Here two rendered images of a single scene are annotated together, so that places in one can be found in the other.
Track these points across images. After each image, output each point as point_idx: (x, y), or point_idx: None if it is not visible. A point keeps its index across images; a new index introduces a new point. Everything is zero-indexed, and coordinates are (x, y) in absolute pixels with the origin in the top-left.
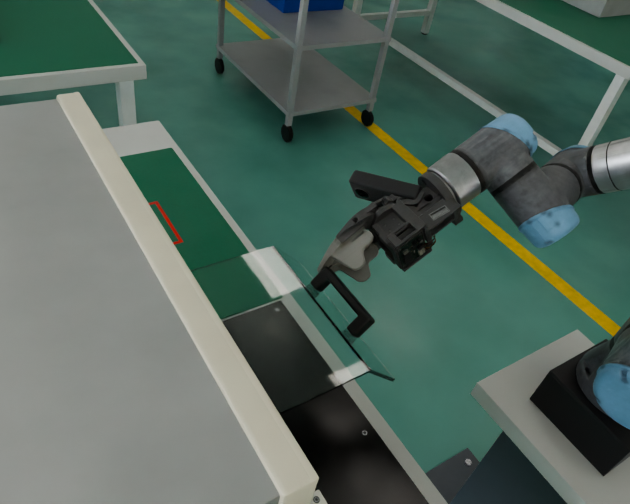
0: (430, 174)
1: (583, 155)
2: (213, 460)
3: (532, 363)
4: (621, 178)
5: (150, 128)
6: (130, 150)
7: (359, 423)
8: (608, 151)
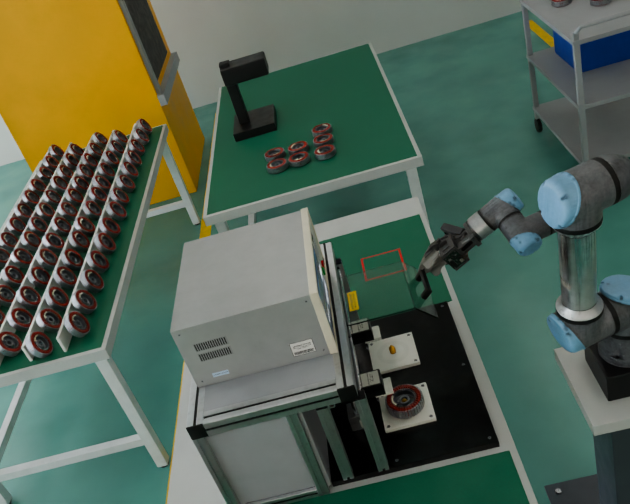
0: (465, 222)
1: None
2: (300, 289)
3: None
4: None
5: (410, 202)
6: (393, 218)
7: (462, 360)
8: None
